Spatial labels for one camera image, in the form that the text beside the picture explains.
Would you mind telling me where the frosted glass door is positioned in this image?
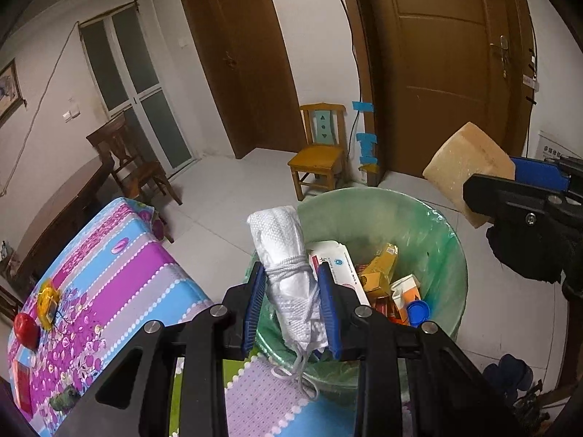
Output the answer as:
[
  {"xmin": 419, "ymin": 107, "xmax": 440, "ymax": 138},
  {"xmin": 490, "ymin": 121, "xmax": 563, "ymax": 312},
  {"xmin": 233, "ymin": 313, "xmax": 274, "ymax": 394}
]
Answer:
[{"xmin": 77, "ymin": 2, "xmax": 201, "ymax": 178}]

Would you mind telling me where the tan sponge block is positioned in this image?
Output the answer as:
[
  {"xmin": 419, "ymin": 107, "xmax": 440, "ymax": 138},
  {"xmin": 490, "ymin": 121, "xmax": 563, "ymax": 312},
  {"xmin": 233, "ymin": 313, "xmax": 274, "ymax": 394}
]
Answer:
[{"xmin": 423, "ymin": 121, "xmax": 516, "ymax": 228}]

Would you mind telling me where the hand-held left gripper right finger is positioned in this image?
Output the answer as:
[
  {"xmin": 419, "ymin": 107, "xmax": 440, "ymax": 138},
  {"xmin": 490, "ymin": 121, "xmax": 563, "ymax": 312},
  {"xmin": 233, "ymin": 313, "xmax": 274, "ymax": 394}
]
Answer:
[{"xmin": 317, "ymin": 264, "xmax": 520, "ymax": 437}]

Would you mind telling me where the framed wall picture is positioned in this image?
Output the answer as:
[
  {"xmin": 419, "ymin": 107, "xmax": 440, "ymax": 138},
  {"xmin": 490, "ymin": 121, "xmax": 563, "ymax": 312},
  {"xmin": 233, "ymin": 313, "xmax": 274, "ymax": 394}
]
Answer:
[{"xmin": 0, "ymin": 58, "xmax": 24, "ymax": 128}]

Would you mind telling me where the bin with green liner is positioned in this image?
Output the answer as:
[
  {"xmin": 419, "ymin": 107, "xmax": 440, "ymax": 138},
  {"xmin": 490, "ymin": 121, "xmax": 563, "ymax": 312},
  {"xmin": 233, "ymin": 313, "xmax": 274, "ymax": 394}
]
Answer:
[{"xmin": 253, "ymin": 186, "xmax": 469, "ymax": 390}]

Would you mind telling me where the yellow snack packet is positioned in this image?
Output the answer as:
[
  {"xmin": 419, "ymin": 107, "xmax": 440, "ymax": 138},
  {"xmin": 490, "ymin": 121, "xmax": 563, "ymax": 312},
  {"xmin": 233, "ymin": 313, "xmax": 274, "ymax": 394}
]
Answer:
[{"xmin": 37, "ymin": 282, "xmax": 62, "ymax": 328}]

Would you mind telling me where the green crumpled wrapper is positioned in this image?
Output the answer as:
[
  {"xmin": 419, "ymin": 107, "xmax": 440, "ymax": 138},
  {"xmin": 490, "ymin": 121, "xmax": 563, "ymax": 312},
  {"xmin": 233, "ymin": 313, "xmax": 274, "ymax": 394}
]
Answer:
[{"xmin": 50, "ymin": 385, "xmax": 80, "ymax": 410}]

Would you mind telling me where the narrow brown wooden door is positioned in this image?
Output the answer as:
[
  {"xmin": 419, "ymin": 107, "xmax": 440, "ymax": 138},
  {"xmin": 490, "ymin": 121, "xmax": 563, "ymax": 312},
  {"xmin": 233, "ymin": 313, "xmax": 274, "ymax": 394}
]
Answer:
[{"xmin": 173, "ymin": 0, "xmax": 306, "ymax": 160}]

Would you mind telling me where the red apple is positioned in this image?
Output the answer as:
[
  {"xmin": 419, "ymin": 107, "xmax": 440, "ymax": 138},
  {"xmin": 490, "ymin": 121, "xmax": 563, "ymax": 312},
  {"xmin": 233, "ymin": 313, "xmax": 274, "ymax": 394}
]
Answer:
[{"xmin": 13, "ymin": 313, "xmax": 41, "ymax": 350}]

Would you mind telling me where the thin wall cable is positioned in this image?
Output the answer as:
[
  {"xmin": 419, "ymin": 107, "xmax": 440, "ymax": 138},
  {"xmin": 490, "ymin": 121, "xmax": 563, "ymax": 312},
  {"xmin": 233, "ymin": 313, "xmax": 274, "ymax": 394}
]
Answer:
[{"xmin": 0, "ymin": 23, "xmax": 80, "ymax": 197}]

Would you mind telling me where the dark blue shoe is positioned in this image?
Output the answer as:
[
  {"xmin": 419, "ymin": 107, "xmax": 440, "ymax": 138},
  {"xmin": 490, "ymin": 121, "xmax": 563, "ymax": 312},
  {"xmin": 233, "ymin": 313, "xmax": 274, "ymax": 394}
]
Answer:
[{"xmin": 483, "ymin": 353, "xmax": 533, "ymax": 401}]

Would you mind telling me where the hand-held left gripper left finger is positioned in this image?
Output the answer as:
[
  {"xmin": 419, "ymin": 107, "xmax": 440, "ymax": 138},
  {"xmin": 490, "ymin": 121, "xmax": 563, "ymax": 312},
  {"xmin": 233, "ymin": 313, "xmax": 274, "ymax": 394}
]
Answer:
[{"xmin": 50, "ymin": 261, "xmax": 267, "ymax": 437}]

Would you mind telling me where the blue taped patch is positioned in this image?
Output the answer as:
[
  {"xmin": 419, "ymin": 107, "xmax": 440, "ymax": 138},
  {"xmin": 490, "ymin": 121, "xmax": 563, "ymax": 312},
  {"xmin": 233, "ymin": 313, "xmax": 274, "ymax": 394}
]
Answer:
[{"xmin": 356, "ymin": 133, "xmax": 379, "ymax": 165}]

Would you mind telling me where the red white packet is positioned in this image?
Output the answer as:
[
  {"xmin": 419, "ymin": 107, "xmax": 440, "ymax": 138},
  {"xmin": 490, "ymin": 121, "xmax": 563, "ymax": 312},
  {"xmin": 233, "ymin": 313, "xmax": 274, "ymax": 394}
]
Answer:
[{"xmin": 371, "ymin": 296, "xmax": 402, "ymax": 324}]

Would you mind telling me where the small yellow wooden chair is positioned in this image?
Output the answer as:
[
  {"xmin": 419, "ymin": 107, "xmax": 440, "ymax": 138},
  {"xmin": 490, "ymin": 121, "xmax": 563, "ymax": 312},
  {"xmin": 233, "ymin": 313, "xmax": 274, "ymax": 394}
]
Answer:
[{"xmin": 287, "ymin": 102, "xmax": 347, "ymax": 201}]

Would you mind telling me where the red box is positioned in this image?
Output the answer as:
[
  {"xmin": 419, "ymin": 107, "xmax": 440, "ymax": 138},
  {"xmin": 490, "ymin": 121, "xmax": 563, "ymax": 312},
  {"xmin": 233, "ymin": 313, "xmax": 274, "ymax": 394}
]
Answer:
[{"xmin": 11, "ymin": 359, "xmax": 32, "ymax": 413}]

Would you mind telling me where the metal door handle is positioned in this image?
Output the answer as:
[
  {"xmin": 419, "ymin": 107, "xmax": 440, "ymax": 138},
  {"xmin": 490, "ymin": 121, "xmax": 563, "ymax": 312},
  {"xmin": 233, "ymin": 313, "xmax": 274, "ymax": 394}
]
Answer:
[{"xmin": 498, "ymin": 35, "xmax": 510, "ymax": 78}]

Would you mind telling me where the orange white carton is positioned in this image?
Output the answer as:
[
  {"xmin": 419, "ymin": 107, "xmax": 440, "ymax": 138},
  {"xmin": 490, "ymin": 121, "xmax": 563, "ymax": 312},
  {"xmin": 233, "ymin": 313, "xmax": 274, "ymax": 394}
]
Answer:
[{"xmin": 389, "ymin": 274, "xmax": 422, "ymax": 324}]

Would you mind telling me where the yellow box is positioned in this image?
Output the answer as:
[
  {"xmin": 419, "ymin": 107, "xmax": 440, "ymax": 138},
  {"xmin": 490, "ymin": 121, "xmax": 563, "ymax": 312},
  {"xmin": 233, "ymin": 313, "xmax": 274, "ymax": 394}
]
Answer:
[{"xmin": 357, "ymin": 243, "xmax": 398, "ymax": 294}]

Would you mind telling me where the white wall poster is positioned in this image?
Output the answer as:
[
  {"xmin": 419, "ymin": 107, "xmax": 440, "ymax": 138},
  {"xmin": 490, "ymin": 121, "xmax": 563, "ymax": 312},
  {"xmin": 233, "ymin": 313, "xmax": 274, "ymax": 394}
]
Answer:
[{"xmin": 537, "ymin": 130, "xmax": 570, "ymax": 161}]

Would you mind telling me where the wide brown wooden door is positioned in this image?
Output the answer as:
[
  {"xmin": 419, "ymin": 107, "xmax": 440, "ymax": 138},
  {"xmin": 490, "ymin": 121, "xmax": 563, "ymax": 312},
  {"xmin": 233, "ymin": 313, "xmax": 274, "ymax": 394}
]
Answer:
[{"xmin": 337, "ymin": 0, "xmax": 536, "ymax": 187}]

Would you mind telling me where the blue bottle cap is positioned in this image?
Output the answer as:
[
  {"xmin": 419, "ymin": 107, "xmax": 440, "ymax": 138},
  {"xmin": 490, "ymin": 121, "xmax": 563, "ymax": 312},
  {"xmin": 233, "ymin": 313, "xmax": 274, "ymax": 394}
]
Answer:
[{"xmin": 407, "ymin": 300, "xmax": 430, "ymax": 326}]

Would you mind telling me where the dark cloth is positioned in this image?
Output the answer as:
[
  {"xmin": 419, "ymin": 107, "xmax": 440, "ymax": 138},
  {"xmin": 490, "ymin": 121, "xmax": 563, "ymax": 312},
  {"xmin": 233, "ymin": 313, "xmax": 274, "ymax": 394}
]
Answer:
[{"xmin": 485, "ymin": 225, "xmax": 568, "ymax": 283}]

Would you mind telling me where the dark wooden chair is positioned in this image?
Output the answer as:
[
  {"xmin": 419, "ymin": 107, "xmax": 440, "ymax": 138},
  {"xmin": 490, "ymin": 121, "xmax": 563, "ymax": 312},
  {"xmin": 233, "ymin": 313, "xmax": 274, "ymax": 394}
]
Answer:
[{"xmin": 86, "ymin": 111, "xmax": 183, "ymax": 205}]

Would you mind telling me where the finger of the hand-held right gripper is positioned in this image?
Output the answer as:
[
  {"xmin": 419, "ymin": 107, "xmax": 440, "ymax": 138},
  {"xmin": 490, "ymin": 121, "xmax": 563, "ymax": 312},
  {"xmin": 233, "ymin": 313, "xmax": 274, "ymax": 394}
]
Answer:
[
  {"xmin": 462, "ymin": 173, "xmax": 583, "ymax": 240},
  {"xmin": 509, "ymin": 155, "xmax": 583, "ymax": 194}
]

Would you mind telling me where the white flat box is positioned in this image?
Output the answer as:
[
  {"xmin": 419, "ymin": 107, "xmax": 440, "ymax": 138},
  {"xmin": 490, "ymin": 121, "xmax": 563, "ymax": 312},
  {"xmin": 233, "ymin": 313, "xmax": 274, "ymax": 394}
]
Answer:
[{"xmin": 307, "ymin": 240, "xmax": 369, "ymax": 306}]

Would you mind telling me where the dark wooden table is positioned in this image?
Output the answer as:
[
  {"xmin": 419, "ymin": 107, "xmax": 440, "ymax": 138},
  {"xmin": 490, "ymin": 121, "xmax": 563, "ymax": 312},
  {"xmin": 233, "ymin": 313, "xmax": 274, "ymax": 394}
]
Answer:
[{"xmin": 0, "ymin": 157, "xmax": 114, "ymax": 292}]

